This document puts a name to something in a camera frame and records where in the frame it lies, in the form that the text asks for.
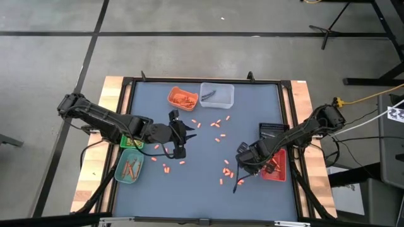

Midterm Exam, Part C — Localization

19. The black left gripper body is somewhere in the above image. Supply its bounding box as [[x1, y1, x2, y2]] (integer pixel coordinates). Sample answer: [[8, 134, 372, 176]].
[[163, 119, 187, 160]]

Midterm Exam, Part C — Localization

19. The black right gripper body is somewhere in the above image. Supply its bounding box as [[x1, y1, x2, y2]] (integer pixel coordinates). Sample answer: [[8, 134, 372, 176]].
[[235, 150, 263, 176]]

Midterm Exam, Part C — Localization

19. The red mesh basket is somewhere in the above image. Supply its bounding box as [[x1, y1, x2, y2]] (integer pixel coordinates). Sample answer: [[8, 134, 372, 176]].
[[260, 148, 287, 183]]

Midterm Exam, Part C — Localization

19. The orange plastic bin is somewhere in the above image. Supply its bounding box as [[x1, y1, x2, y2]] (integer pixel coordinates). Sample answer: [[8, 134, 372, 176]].
[[167, 86, 199, 112]]

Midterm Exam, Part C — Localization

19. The black mesh basket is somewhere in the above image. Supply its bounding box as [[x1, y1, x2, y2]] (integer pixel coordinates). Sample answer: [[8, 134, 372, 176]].
[[258, 122, 290, 140]]

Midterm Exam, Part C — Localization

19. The clear plastic bin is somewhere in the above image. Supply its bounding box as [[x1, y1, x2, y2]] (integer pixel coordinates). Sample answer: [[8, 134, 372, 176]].
[[199, 82, 235, 110]]

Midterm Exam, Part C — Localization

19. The green mesh basket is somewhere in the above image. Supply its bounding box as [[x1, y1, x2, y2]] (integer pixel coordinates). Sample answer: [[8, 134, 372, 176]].
[[119, 134, 145, 149]]

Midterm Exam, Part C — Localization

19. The teal plastic bin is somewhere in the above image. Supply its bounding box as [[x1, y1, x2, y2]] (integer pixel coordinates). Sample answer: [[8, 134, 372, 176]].
[[114, 148, 145, 184]]

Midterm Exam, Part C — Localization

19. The wooden table side board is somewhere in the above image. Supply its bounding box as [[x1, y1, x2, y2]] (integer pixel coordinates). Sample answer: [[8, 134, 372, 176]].
[[282, 80, 338, 218], [71, 75, 133, 215]]

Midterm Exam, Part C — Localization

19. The black rig base beam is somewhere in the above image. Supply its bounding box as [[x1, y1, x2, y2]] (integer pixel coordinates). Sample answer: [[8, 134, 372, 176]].
[[0, 212, 114, 227], [298, 216, 404, 227]]

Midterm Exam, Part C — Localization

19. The grey floor box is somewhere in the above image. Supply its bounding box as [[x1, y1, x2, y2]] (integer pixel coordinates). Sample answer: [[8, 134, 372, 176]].
[[359, 178, 404, 226]]

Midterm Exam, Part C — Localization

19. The dark grey cabinet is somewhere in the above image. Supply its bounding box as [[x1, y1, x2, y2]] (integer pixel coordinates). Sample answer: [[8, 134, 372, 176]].
[[377, 93, 404, 190]]

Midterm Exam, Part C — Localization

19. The black floor stand base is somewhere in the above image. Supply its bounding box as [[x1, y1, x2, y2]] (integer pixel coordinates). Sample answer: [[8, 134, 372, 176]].
[[342, 0, 404, 88]]

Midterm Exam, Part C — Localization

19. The white fiducial tag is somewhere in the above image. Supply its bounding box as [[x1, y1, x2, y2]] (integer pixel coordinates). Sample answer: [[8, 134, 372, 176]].
[[387, 107, 404, 124]]

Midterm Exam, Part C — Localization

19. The black light stand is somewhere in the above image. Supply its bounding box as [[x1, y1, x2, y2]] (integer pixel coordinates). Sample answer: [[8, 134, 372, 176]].
[[308, 0, 353, 50]]

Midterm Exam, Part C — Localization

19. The dark grey furniture foot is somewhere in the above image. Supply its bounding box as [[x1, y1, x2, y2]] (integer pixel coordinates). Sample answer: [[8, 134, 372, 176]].
[[0, 134, 25, 148]]

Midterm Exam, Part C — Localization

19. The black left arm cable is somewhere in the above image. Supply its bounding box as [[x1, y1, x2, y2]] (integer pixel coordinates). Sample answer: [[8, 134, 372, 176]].
[[129, 137, 176, 158]]

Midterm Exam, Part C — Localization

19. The silver aluminium bracket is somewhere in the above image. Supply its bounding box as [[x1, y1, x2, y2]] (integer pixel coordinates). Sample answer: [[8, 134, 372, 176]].
[[273, 220, 312, 227], [98, 216, 136, 227]]

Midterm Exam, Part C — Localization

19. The black floor cable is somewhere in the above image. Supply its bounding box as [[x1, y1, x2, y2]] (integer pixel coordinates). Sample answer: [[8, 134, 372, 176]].
[[324, 108, 379, 170]]

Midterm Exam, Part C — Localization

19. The white floor cable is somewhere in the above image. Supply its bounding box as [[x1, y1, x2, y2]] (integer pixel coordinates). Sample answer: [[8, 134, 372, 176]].
[[328, 100, 404, 138]]

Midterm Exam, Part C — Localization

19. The yellow floor extension cord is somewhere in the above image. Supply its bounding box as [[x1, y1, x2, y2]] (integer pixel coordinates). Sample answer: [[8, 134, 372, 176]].
[[333, 83, 404, 107]]

